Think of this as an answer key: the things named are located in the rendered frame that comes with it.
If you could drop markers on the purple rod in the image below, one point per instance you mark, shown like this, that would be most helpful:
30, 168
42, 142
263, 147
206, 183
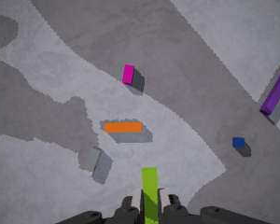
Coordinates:
272, 99

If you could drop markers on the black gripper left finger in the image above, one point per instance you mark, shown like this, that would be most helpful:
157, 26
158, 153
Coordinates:
135, 213

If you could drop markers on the grey rectangular block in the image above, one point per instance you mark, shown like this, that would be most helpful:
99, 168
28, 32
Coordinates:
92, 161

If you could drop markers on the lime green rod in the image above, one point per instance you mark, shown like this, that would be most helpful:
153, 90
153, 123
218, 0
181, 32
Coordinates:
150, 187

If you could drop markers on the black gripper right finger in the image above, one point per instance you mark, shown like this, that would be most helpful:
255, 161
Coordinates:
178, 214

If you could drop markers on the small blue block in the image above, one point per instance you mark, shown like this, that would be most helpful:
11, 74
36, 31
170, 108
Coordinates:
238, 142

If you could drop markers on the orange rod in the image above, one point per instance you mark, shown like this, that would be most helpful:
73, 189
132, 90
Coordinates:
123, 127

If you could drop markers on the small magenta block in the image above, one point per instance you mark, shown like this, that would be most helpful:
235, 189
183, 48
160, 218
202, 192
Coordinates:
128, 74

